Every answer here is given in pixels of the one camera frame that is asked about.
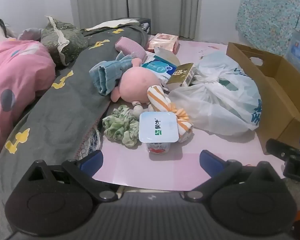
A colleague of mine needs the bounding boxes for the white plastic bag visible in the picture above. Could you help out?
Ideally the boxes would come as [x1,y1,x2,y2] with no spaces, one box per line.
[169,52,262,133]

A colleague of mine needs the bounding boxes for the white mesh cloth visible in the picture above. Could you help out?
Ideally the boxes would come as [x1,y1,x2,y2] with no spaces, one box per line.
[75,127,102,160]

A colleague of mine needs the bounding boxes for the brown cardboard box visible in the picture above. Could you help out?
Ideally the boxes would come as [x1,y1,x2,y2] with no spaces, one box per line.
[226,42,300,155]

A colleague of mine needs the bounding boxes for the grey quilt with yellow prints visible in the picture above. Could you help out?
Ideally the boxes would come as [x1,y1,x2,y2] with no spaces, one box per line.
[0,24,150,235]

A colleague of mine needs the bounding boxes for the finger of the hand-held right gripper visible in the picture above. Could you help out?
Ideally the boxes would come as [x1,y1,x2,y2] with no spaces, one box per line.
[266,138,299,161]

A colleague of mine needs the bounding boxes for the orange striped cloth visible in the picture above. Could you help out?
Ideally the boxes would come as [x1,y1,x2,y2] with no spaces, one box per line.
[147,85,193,143]

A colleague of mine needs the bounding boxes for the pink plush toy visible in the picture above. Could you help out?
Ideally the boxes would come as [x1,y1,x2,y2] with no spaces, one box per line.
[111,58,165,117]

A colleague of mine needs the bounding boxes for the pink wet wipes pack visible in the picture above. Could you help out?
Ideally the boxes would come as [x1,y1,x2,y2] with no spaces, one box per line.
[147,33,180,55]

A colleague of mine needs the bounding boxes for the pink dotted blanket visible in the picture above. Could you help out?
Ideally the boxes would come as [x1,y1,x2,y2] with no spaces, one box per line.
[0,40,56,173]

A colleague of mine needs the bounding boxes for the grey curtain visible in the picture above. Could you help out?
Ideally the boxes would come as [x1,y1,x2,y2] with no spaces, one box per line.
[75,0,203,40]

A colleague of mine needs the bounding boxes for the gold tissue pack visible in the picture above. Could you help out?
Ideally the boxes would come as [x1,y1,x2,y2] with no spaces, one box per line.
[166,62,197,90]

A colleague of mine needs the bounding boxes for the pink folded towel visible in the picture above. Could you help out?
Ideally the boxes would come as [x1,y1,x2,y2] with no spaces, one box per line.
[115,37,146,58]

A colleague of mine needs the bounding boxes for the green scrunchie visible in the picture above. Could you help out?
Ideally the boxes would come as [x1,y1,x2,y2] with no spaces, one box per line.
[102,106,140,147]

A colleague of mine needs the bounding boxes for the dark nightstand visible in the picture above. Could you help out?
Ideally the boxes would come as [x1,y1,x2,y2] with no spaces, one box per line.
[139,17,152,34]

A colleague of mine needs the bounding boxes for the white yogurt cup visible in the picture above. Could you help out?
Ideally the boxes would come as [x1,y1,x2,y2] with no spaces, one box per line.
[139,112,179,155]

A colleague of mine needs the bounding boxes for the teal floral cloth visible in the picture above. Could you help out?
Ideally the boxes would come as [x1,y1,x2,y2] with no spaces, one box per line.
[235,0,300,55]

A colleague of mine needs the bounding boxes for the blue towel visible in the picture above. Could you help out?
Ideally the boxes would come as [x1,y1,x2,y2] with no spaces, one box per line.
[89,54,133,96]

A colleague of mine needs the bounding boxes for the green floral pillow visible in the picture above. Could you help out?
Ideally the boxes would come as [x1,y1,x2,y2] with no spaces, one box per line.
[41,16,88,67]

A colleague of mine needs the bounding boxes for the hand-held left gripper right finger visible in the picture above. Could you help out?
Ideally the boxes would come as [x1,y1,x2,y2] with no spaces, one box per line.
[183,149,282,202]

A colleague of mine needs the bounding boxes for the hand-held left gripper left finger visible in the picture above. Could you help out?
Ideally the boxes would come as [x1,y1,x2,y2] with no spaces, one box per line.
[27,150,118,202]

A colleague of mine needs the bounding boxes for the lilac pillow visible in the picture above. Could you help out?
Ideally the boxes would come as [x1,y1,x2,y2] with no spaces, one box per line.
[17,29,42,41]

